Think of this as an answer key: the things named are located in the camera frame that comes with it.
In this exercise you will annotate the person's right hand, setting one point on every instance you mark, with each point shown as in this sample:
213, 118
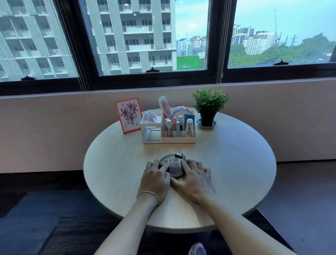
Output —
195, 184

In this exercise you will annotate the person's left hand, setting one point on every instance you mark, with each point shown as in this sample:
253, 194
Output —
153, 184

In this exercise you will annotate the person's right little finger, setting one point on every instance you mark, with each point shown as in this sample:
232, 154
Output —
208, 174

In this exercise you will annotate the person's right thumb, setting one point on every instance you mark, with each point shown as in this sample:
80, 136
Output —
177, 183

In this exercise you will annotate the person's left little finger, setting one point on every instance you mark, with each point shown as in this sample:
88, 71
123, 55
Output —
149, 166

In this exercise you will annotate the person's right middle finger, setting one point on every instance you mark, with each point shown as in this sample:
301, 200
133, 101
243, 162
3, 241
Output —
193, 165

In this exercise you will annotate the round dark domed mirror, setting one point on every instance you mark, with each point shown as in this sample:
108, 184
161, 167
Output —
174, 166

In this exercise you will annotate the person's right forearm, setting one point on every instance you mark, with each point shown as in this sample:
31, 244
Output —
244, 231

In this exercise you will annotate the person's left forearm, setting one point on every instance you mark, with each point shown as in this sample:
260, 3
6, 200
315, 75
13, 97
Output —
123, 228

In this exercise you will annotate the small black square device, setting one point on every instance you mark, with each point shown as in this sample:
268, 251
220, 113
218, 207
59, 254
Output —
179, 155

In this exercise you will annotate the white cosmetics organizer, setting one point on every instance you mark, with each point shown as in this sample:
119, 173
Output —
181, 138

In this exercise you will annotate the white storage box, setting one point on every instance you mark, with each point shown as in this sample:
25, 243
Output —
151, 131

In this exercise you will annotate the white cosmetic bottle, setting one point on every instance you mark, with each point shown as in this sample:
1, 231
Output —
189, 127

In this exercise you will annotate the blue white saucer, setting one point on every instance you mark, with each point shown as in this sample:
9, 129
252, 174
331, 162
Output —
199, 123

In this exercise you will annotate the pink lipstick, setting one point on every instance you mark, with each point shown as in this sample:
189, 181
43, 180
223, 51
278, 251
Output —
174, 123

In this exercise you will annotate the blue card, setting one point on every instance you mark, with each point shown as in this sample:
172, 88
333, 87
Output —
190, 117

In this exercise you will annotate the black plant pot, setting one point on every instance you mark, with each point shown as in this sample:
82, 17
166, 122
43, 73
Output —
208, 119

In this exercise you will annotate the pink plastic wrap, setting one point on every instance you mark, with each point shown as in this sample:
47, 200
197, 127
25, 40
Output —
152, 115

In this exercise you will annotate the white blue patterned round pouch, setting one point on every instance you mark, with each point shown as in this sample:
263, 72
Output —
181, 111

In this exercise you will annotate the orange framed flower drawing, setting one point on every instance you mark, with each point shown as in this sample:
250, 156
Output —
128, 115

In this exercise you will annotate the pink comb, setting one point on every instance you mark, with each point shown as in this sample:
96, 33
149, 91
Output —
164, 105

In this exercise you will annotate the green artificial plant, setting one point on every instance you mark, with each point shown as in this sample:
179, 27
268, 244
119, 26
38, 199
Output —
210, 99

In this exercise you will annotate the grey shoe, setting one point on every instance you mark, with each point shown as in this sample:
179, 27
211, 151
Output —
197, 249

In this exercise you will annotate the black window latch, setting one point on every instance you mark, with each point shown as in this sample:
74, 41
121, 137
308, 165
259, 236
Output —
27, 77
280, 62
152, 70

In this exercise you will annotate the white apartment building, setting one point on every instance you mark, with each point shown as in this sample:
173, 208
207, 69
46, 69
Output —
131, 34

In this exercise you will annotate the black window frame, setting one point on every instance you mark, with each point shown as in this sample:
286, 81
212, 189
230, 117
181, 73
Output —
215, 73

